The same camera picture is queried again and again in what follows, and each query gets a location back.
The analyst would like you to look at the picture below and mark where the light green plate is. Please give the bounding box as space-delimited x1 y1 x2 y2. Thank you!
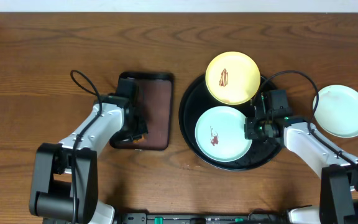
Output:
312 85 358 138
195 106 252 162

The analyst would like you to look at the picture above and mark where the yellow plate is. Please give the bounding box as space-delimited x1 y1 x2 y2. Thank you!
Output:
205 52 261 105

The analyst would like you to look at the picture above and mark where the green orange sponge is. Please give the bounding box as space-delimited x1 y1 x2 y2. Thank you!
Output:
132 137 144 144

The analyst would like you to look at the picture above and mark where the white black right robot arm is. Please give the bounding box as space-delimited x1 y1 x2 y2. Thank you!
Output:
244 90 358 224

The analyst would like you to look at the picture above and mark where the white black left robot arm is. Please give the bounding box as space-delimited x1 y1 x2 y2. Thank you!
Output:
29 79 148 223

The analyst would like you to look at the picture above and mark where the black rectangular water tray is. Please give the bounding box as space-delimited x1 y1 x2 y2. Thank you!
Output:
103 72 173 151

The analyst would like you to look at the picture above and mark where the black round tray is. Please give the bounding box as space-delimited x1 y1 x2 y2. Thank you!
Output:
178 75 282 171

